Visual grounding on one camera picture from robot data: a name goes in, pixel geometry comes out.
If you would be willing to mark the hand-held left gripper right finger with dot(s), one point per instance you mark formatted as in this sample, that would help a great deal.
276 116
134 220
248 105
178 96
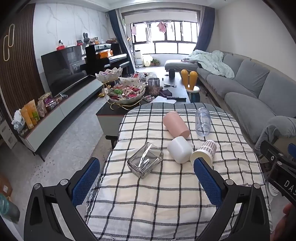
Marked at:
207 180

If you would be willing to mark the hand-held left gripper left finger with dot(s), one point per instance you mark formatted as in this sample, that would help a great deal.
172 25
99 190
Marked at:
85 183

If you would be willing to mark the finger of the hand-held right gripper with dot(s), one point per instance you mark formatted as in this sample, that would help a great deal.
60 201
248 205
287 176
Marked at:
268 150
292 151

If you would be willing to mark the checked pattern cup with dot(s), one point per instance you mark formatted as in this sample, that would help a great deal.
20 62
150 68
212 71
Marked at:
205 150

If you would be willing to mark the white cup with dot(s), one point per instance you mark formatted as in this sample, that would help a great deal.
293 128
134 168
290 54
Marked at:
179 149

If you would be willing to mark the pink cup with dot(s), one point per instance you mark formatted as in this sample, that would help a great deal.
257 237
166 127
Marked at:
175 125

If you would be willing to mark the clear square glass cup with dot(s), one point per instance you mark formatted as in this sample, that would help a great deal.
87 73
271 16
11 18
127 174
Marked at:
145 162

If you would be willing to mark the black cup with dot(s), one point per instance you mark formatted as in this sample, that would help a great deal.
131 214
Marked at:
171 74

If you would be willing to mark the person's right hand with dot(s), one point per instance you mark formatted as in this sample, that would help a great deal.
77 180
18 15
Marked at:
288 222

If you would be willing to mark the white ribbed appliance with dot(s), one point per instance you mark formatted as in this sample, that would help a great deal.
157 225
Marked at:
272 188

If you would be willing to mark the grey cloth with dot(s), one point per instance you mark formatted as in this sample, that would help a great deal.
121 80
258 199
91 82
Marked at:
279 127

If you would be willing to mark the black white checked tablecloth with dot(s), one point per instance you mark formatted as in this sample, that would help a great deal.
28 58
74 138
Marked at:
143 208

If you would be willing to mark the grey corner sofa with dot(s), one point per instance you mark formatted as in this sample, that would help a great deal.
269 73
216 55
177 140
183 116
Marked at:
242 81

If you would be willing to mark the cardboard box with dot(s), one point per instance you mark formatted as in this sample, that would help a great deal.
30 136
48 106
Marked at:
5 185

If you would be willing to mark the white television cabinet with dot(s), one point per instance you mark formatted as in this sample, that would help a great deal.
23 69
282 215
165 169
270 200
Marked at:
69 104

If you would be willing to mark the teal bag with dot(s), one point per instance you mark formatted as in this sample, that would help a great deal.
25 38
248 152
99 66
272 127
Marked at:
8 208

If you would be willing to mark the yellow packets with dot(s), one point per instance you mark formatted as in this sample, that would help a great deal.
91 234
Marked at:
31 113

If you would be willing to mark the black remote control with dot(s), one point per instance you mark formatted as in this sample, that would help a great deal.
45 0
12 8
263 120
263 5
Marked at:
176 98

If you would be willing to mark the snack packets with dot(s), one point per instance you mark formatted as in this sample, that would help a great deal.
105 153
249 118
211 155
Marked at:
48 102

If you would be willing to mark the white crumpled cloth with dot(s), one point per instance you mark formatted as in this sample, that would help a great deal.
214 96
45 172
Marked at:
18 120

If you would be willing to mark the white paper sheet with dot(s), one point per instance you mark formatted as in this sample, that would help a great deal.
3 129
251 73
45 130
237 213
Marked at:
159 99

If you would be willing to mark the tiered white snack bowl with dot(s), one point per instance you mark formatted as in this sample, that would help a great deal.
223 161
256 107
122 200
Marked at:
127 96

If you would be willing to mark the dark purple cloth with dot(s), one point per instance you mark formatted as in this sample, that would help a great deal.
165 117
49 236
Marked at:
166 93

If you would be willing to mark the dark coffee table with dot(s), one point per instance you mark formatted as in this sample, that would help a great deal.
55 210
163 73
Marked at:
180 87

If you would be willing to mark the yellow rabbit ear stool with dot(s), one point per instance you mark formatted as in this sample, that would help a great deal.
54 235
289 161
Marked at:
188 78

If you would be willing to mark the light green blanket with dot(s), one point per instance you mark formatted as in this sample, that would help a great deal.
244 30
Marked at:
208 61

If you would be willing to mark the glass jar with nuts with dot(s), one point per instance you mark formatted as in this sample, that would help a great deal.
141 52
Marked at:
153 87

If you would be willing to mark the white scalloped plate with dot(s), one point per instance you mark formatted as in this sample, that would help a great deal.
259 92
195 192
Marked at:
131 81

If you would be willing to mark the black flat television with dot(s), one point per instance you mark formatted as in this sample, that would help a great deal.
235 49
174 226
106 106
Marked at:
62 69

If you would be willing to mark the black upright piano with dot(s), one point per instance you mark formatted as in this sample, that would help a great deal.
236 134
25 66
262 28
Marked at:
115 59

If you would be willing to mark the potted green plant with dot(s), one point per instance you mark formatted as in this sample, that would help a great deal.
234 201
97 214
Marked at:
156 62

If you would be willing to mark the orange box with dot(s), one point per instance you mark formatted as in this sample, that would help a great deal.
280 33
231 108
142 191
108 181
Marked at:
106 54

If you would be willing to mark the white floor appliance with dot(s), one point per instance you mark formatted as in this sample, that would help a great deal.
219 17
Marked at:
138 59

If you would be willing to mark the blue curtain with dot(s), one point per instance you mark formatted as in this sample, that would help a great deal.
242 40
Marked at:
118 34
205 27

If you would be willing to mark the grey rabbit figure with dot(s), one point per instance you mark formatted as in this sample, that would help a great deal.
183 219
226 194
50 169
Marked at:
86 39

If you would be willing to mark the white hanging garment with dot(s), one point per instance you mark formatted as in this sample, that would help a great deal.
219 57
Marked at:
148 34

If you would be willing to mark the pink hanging garment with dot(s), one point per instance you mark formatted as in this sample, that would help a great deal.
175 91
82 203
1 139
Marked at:
161 27

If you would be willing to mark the white security camera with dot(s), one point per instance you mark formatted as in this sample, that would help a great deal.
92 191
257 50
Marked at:
61 42

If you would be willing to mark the gold paperclip wall ornament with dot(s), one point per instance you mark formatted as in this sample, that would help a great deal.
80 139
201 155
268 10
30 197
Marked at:
8 41

